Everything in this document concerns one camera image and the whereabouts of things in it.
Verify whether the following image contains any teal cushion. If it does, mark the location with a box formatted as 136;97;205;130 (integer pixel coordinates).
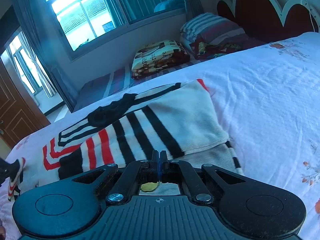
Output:
154;0;186;13

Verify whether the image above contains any colourful crumpled cloth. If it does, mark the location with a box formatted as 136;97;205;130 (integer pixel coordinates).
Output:
189;38;250;60

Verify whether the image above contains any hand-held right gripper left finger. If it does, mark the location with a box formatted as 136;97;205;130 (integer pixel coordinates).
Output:
71;150;160;204

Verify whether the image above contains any brown wooden door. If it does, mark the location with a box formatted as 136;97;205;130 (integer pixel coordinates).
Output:
0;60;52;149

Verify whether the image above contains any striped knit sweater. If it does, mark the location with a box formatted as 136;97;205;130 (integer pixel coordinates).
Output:
7;79;244;202

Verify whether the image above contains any scalloped red headboard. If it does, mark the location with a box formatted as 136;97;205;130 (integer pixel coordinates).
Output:
216;0;320;43

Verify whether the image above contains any folded printed blanket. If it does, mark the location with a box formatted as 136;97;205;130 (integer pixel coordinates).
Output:
131;39;192;78

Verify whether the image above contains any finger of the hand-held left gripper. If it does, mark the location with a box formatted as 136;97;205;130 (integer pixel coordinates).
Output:
0;157;21;181

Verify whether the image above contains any striped pillow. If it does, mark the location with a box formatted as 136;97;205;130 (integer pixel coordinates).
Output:
179;12;247;46

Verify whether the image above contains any striped purple bed sheet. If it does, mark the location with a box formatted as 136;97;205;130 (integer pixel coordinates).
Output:
72;55;215;113

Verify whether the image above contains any white wall cable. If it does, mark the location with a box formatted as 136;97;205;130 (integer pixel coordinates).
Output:
299;0;317;33

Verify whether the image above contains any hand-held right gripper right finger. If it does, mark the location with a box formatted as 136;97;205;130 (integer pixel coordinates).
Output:
159;150;248;203

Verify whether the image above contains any adjoining room window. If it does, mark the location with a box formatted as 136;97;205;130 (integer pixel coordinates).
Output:
0;27;60;100

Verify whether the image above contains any sliding glass window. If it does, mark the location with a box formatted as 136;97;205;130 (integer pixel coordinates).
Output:
37;0;187;62

